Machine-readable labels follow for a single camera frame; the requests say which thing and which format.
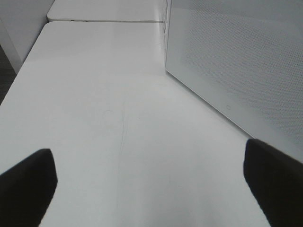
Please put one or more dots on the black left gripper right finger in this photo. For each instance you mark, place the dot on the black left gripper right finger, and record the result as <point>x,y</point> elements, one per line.
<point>276,181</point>

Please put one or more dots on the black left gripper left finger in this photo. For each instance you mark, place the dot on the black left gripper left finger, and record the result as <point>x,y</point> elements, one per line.
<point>27,189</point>

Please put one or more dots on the white microwave door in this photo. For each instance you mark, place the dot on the white microwave door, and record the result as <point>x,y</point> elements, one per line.
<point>245,58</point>

